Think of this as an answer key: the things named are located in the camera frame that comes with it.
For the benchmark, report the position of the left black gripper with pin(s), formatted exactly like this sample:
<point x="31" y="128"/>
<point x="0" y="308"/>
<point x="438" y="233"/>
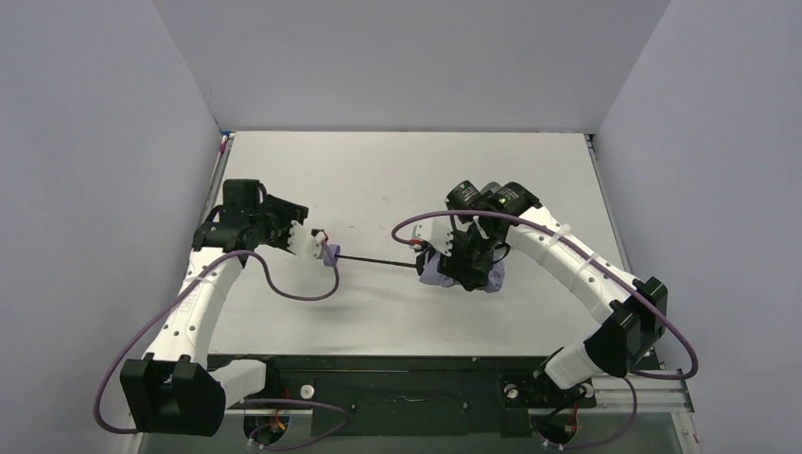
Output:
<point x="291" y="213"/>

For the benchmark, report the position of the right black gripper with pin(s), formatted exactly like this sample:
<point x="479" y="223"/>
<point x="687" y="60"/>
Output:
<point x="462" y="264"/>

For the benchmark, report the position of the lilac folding umbrella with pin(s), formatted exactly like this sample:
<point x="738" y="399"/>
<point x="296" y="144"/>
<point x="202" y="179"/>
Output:
<point x="426" y="266"/>

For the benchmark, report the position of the black umbrella case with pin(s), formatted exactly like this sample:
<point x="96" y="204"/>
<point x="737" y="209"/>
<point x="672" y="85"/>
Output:
<point x="490" y="188"/>

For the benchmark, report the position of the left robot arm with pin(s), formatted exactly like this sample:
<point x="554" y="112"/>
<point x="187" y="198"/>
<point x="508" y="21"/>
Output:
<point x="170" y="389"/>

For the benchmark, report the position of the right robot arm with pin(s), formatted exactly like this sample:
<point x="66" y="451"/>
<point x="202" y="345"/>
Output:
<point x="497" y="219"/>

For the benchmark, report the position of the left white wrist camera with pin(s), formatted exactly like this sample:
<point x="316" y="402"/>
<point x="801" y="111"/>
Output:
<point x="306" y="242"/>

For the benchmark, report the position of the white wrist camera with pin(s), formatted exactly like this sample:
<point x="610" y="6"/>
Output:
<point x="306" y="242"/>
<point x="433" y="233"/>

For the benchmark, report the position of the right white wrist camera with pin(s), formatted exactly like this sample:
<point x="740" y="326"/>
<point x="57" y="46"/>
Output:
<point x="433" y="233"/>

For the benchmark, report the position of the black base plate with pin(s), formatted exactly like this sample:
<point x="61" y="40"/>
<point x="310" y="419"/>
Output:
<point x="330" y="420"/>

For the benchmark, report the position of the aluminium rail frame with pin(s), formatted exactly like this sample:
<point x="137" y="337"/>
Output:
<point x="600" y="394"/>

